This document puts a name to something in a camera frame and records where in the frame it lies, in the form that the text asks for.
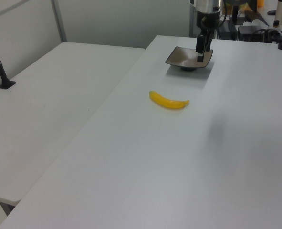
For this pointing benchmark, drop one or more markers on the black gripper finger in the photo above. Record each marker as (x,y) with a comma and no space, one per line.
(200,45)
(208,43)

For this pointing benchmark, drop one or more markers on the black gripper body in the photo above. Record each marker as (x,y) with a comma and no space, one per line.
(208,18)

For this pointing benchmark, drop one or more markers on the yellow banana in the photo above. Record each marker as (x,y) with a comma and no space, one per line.
(168,102)

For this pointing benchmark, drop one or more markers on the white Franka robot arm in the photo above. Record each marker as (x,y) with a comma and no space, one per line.
(206,5)

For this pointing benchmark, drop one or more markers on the square brown ceramic plate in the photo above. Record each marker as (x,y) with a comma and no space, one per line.
(181,56)

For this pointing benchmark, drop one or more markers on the dark grey box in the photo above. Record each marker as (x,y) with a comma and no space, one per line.
(226,31)

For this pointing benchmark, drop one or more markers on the black electronics box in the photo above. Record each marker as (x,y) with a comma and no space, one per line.
(250,32)

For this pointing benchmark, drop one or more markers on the cream cylinder with black cap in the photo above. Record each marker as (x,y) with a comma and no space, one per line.
(280,10)

